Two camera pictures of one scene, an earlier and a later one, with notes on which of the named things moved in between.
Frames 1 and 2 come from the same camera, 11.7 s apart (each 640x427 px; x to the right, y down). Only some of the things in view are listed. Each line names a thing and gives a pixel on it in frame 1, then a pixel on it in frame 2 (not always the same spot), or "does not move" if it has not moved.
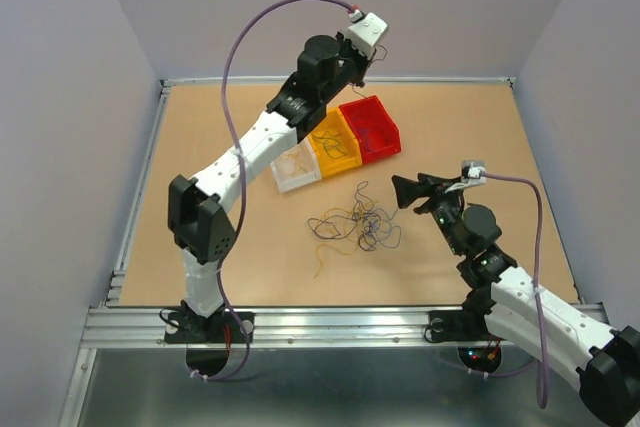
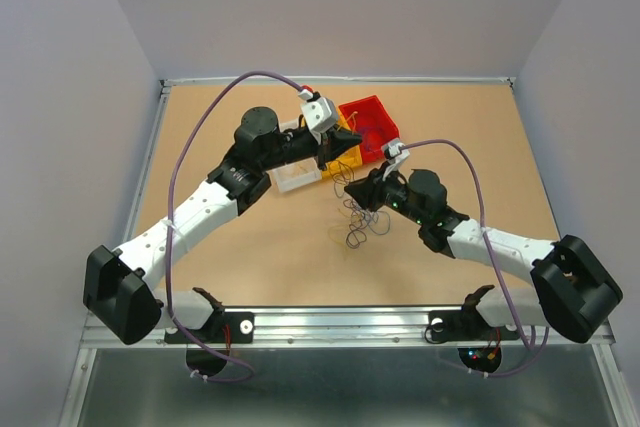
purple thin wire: (386, 52) to (368, 128)
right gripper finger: (408, 190) to (362, 189)
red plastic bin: (378, 135) does not move
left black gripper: (363, 60) to (333, 143)
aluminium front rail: (274, 325) does not move
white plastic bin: (296, 167) does not move
